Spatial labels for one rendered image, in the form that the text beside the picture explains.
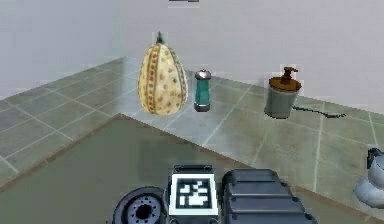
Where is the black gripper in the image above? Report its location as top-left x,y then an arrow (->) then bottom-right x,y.
106,186 -> 168,224

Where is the yellow spotted gourd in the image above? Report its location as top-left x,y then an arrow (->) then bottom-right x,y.
137,31 -> 189,116

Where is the teal shaker with metal caps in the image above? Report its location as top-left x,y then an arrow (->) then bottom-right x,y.
193,69 -> 213,113

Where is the grey soap dispenser brown pump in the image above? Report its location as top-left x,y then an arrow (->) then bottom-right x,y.
264,66 -> 303,120

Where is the grey metal kettle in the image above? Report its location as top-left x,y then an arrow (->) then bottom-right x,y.
353,147 -> 384,210

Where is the thin black cable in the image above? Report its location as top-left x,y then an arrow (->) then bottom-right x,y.
292,105 -> 347,119

